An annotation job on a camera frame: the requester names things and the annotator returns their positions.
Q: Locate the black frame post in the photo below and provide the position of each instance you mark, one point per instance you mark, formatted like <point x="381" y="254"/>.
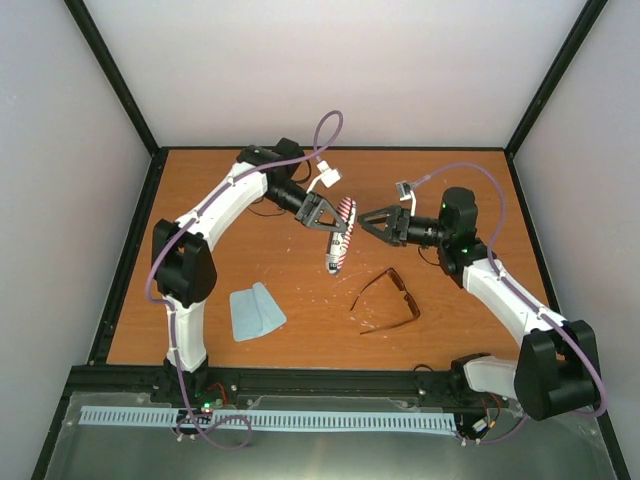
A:
<point x="96" y="43"/>
<point x="578" y="33"/>

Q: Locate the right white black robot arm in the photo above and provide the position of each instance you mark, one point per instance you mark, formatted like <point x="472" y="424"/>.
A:
<point x="557" y="366"/>

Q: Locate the light blue cleaning cloth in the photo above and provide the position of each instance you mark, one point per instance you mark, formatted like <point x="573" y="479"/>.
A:
<point x="254" y="313"/>

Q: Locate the black aluminium front rail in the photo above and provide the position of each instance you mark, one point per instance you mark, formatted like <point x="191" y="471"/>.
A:
<point x="163" y="384"/>

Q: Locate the black frame post right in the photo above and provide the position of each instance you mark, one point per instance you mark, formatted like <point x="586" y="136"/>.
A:
<point x="578" y="33"/>

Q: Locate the black frame post left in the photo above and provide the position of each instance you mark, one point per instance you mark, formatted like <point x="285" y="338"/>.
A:
<point x="96" y="43"/>

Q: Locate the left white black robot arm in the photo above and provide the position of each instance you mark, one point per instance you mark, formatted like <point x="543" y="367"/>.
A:
<point x="183" y="273"/>

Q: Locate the brown tinted sunglasses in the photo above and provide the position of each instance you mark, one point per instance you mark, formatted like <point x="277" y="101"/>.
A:
<point x="388" y="289"/>

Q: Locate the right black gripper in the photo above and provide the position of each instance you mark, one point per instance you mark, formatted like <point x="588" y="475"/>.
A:
<point x="393" y="235"/>

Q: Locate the flag newsprint glasses case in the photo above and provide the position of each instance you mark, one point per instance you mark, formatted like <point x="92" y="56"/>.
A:
<point x="339" y="243"/>

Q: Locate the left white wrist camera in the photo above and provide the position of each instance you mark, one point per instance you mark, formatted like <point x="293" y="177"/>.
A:
<point x="327" y="176"/>

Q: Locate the light blue slotted cable duct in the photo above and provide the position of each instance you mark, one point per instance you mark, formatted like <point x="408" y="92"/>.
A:
<point x="273" y="420"/>

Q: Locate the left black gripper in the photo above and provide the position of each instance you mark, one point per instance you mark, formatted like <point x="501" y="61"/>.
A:
<point x="309" y="213"/>

